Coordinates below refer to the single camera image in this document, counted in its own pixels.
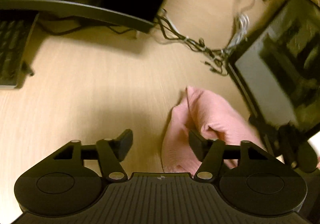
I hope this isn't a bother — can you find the black cable bundle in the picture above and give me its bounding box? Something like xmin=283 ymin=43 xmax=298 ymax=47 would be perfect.
xmin=152 ymin=9 xmax=241 ymax=76

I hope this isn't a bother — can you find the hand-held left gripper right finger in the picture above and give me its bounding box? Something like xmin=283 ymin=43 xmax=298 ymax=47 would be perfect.
xmin=188 ymin=130 xmax=269 ymax=181

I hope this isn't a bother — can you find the white power cable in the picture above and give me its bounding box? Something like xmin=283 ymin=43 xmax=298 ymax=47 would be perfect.
xmin=224 ymin=0 xmax=265 ymax=52

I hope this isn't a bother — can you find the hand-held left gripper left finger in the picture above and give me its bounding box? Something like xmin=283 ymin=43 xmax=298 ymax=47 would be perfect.
xmin=54 ymin=129 xmax=134 ymax=181

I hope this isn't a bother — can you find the white glass-sided computer case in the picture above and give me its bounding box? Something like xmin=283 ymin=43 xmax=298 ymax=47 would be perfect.
xmin=227 ymin=0 xmax=320 ymax=145

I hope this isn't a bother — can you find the pink knit dress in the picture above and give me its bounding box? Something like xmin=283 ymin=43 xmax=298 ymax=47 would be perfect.
xmin=160 ymin=86 xmax=286 ymax=173

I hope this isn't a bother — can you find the black keyboard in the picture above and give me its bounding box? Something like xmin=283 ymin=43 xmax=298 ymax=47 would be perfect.
xmin=0 ymin=13 xmax=40 ymax=91

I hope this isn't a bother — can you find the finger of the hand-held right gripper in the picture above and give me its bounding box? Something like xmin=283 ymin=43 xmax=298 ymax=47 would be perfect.
xmin=249 ymin=116 xmax=284 ymax=158

